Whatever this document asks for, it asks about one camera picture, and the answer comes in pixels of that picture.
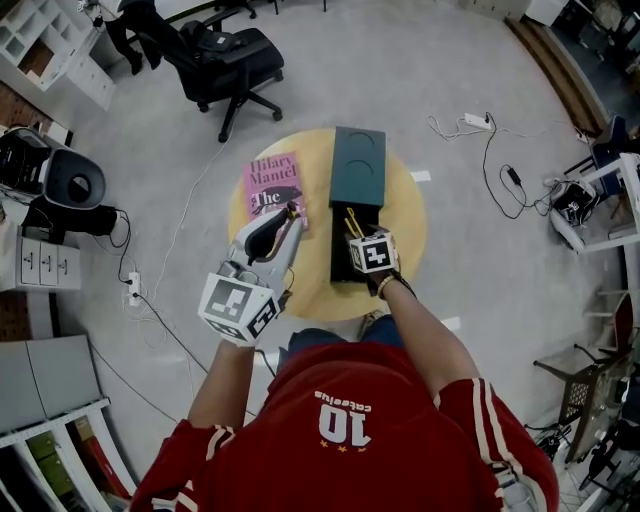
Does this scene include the blue jeans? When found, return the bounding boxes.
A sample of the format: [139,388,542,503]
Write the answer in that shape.
[286,314,404,357]

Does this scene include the white drawer cabinet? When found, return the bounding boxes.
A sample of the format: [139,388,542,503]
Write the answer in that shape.
[13,233,83,293]

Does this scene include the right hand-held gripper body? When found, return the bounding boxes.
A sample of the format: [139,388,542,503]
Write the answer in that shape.
[347,225,400,275]

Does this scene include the white metal cart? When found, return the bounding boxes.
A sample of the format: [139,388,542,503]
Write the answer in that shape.
[548,151,640,255]

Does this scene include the blue chair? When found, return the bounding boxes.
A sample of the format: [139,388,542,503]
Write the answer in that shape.
[563,114,630,201]

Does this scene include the black metal side table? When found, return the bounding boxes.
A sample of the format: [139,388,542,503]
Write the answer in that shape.
[532,343,629,465]

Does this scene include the red shirt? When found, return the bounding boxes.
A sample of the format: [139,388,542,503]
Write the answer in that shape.
[128,341,562,512]

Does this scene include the person's shoe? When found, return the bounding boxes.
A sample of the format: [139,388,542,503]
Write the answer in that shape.
[356,309,387,342]

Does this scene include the black cable with adapter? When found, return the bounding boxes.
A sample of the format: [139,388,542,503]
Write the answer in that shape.
[480,113,557,221]

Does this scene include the long white cable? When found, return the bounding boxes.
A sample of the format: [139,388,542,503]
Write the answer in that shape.
[147,130,236,321]

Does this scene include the black office chair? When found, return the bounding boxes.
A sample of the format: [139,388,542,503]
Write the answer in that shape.
[133,18,286,144]

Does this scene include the white storage rack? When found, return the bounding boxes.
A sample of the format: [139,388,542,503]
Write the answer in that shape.
[0,397,139,512]

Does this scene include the grey cabinet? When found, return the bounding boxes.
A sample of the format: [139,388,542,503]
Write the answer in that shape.
[0,333,102,435]

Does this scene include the person's right forearm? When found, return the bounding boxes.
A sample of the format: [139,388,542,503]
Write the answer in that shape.
[378,272,484,407]

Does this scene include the person's left forearm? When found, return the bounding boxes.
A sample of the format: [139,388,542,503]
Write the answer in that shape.
[186,335,277,430]

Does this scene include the black base box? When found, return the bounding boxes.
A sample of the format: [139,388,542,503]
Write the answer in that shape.
[21,196,119,246]

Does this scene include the white chair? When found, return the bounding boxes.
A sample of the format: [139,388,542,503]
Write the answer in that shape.
[581,288,640,353]

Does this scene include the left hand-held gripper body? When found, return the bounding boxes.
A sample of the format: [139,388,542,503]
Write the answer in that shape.
[197,213,307,348]

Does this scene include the grey round appliance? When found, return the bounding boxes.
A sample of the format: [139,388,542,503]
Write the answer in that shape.
[41,148,108,208]

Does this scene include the black printer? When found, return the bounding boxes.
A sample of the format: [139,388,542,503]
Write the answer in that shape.
[0,126,52,202]

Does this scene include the beaded bracelet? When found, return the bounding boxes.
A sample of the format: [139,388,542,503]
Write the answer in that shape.
[376,272,402,299]

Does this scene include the pink book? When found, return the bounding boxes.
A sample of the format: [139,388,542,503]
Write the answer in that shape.
[242,150,311,234]

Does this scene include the dark green box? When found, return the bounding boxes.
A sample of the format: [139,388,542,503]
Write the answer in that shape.
[327,126,388,284]

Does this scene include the white shelf unit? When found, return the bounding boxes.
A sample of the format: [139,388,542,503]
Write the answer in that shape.
[0,0,119,112]

